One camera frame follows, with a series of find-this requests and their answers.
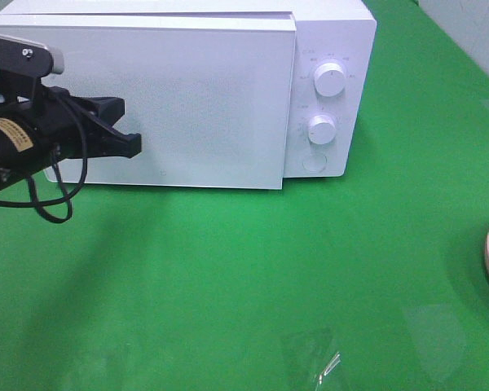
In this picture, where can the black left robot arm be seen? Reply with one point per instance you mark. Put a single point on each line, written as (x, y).
(14, 139)

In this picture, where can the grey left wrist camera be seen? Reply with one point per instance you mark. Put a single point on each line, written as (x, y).
(23, 65)

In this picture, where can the white microwave knob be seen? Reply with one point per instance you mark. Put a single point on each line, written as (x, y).
(329, 78)
(322, 129)

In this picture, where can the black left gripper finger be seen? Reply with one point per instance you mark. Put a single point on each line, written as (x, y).
(107, 110)
(102, 140)

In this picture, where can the white microwave door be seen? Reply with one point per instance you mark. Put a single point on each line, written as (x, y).
(209, 94)

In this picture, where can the green table cloth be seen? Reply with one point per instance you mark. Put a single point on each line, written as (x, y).
(371, 281)

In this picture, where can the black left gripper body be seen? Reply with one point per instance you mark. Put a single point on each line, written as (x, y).
(62, 126)

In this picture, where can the round white door button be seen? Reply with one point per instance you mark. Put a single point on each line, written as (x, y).
(315, 162)

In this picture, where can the white microwave oven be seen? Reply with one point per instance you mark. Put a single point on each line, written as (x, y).
(340, 30)

